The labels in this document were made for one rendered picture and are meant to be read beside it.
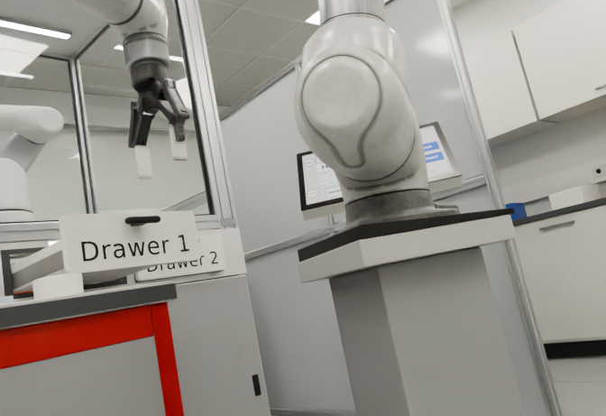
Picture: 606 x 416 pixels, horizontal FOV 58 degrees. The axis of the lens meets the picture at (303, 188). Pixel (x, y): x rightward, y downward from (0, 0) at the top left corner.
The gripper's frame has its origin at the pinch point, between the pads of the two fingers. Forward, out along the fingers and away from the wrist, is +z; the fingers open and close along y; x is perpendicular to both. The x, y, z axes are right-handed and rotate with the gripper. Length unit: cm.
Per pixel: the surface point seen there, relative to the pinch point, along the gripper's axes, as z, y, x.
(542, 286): 53, 49, -296
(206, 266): 18, 40, -36
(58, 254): 14.3, 15.6, 15.5
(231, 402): 56, 41, -39
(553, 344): 90, 55, -304
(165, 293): 26.5, -18.5, 14.4
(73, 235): 12.3, 8.0, 15.6
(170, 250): 16.5, 8.0, -4.5
